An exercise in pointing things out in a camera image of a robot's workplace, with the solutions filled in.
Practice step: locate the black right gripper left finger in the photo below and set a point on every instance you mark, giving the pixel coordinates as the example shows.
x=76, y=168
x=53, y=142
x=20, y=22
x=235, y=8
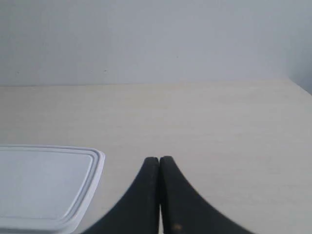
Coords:
x=137, y=212

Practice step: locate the white lidded plastic container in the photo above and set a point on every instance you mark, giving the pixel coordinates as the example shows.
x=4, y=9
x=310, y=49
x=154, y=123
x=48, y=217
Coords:
x=46, y=189

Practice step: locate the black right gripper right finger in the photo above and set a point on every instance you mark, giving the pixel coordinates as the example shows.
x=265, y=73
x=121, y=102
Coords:
x=184, y=210

